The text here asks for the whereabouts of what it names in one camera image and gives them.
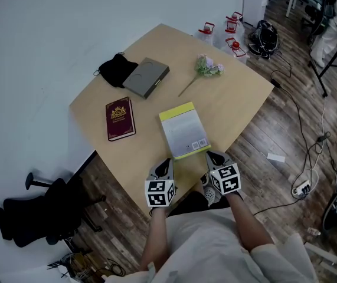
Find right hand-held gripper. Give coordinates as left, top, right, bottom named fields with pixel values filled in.
left=205, top=150, right=243, bottom=196

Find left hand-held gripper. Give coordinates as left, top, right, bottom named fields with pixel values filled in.
left=144, top=157, right=176, bottom=209

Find white and yellow book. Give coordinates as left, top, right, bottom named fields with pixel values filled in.
left=158, top=101, right=212, bottom=161

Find person's left forearm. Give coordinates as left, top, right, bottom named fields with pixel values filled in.
left=140, top=207, right=169, bottom=272

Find person's right forearm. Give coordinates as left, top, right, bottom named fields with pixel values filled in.
left=225, top=192, right=276, bottom=252

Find dark red hardcover book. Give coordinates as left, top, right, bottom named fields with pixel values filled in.
left=105, top=96, right=137, bottom=143

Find person's black trousers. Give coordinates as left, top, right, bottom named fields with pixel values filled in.
left=167, top=190, right=231, bottom=218

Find white paper slip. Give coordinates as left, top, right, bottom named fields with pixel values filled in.
left=266, top=152, right=286, bottom=163

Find light wooden table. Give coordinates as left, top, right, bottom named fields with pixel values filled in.
left=69, top=23, right=276, bottom=218

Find person's white shirt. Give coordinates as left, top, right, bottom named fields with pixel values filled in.
left=104, top=207, right=318, bottom=283

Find white power strip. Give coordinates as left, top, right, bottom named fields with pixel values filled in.
left=292, top=179, right=312, bottom=196

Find grey flat box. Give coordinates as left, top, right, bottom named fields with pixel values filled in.
left=122, top=57, right=171, bottom=100

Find artificial flower sprig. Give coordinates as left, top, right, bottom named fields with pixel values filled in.
left=178, top=54, right=225, bottom=98

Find clear water jug red cap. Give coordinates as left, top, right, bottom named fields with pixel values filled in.
left=226, top=11, right=244, bottom=22
left=221, top=37, right=250, bottom=63
left=194, top=22, right=217, bottom=42
left=223, top=18, right=244, bottom=40

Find black bag on floor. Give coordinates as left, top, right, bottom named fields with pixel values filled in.
left=247, top=19, right=282, bottom=60

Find black office chair with armrests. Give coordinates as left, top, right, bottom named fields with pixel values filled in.
left=0, top=172, right=107, bottom=249

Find pale wooden plank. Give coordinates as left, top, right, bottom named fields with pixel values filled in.
left=303, top=242, right=337, bottom=265

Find white cabinet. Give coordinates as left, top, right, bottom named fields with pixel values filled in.
left=241, top=0, right=271, bottom=27

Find black swivel chair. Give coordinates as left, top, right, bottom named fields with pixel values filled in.
left=300, top=4, right=323, bottom=35

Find long black cable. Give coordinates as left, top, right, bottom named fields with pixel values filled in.
left=253, top=51, right=337, bottom=216

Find black drawstring pouch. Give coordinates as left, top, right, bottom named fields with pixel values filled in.
left=93, top=51, right=140, bottom=89

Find long white cable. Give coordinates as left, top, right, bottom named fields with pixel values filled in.
left=309, top=97, right=328, bottom=188

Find tangle of thin wires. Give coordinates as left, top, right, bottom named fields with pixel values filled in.
left=46, top=250, right=127, bottom=283

